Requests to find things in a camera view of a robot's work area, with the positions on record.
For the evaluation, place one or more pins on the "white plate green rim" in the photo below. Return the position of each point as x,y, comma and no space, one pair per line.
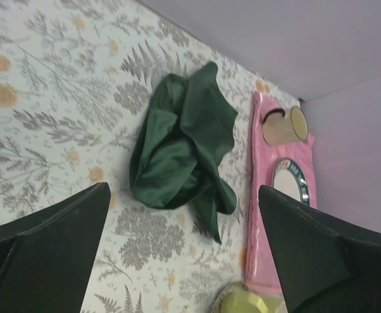
290,180

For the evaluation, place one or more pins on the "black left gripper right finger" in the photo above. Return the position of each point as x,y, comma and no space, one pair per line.
336,264

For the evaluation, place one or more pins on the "floral tablecloth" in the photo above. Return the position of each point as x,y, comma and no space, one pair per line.
75,82

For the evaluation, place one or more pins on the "cream enamel mug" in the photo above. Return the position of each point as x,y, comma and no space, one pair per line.
281,127

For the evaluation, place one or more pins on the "pink satin placemat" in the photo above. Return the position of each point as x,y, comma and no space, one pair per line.
269,215

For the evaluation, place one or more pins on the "dark green cloth napkin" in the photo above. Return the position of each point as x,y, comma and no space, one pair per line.
187,131

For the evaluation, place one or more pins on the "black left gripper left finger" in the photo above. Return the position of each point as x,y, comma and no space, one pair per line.
46,257

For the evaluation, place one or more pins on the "yellow-green mug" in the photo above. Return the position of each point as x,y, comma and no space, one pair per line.
242,301

